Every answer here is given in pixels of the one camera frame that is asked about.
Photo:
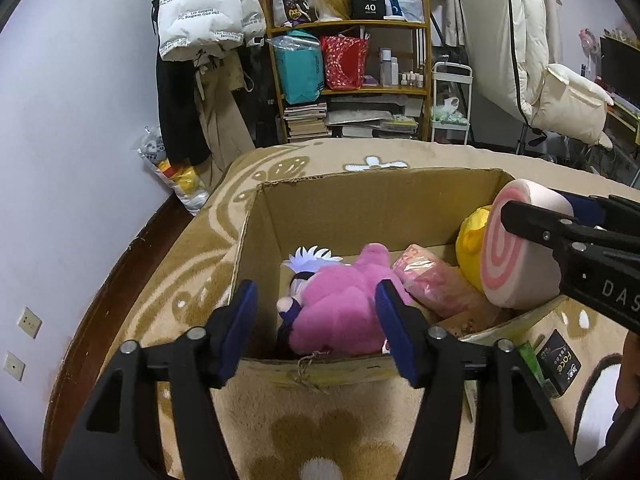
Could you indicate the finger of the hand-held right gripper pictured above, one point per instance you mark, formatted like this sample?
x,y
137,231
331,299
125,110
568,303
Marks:
x,y
590,210
537,222

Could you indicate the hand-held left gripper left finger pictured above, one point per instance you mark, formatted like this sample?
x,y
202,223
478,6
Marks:
x,y
237,335

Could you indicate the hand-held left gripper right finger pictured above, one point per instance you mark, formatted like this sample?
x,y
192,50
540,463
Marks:
x,y
395,330

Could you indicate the pink swirl roll cushion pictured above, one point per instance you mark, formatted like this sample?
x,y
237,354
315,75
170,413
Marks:
x,y
515,270

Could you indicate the pink bear plush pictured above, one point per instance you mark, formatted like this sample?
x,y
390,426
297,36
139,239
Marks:
x,y
340,305

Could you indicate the pink plastic-wrapped bundle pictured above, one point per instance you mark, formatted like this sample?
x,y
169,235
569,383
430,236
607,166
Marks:
x,y
435,280

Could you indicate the yellow plush toy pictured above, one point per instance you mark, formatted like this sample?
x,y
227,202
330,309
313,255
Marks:
x,y
472,255

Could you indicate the purple plush doll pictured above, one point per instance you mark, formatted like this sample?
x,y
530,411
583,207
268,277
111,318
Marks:
x,y
312,260

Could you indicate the cardboard box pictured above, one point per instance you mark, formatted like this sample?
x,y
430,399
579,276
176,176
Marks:
x,y
350,210

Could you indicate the person's right forearm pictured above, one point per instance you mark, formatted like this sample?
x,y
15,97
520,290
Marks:
x,y
631,370

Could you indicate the black printed packet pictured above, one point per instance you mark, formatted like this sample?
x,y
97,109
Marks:
x,y
560,360

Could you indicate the green box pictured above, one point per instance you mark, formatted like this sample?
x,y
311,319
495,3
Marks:
x,y
530,360

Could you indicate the white trolley cart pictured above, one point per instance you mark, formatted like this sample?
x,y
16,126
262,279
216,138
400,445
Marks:
x,y
450,110

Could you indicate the black monitor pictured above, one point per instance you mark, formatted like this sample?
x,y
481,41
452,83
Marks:
x,y
620,67

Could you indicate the pink desk fan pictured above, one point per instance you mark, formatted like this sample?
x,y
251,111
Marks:
x,y
589,45

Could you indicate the plastic bag of toys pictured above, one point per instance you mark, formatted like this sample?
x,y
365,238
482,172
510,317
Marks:
x,y
175,180

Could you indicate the cream padded chair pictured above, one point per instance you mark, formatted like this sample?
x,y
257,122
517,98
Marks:
x,y
510,35

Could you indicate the small bottles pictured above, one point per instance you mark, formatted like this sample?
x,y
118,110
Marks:
x,y
411,79

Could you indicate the stack of papers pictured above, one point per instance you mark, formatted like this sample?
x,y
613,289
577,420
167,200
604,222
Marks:
x,y
370,117

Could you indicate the beige trousers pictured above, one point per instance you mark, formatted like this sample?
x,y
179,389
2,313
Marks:
x,y
220,125

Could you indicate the wooden shelf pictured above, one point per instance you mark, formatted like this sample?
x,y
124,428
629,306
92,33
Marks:
x,y
370,91

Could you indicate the white bottles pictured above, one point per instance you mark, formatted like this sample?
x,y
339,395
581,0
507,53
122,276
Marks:
x,y
387,67

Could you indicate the black coat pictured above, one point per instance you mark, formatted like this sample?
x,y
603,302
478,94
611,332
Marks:
x,y
180,125

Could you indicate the stack of books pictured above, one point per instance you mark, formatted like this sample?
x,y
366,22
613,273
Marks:
x,y
306,122

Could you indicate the beige curtain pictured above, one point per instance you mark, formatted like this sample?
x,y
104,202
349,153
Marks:
x,y
450,10

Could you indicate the dark hanging clothes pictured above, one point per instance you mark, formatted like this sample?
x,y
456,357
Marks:
x,y
260,105

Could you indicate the red gift bag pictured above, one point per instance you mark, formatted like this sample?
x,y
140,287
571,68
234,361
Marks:
x,y
344,62

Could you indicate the teal bag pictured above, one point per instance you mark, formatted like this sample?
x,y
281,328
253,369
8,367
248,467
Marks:
x,y
297,70

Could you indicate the black box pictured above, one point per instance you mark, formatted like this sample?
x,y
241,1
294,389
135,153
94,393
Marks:
x,y
368,2

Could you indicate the white puffer jacket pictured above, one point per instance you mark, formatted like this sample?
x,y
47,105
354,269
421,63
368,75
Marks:
x,y
205,10

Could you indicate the white wall socket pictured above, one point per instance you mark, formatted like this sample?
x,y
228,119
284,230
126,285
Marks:
x,y
14,366
30,322

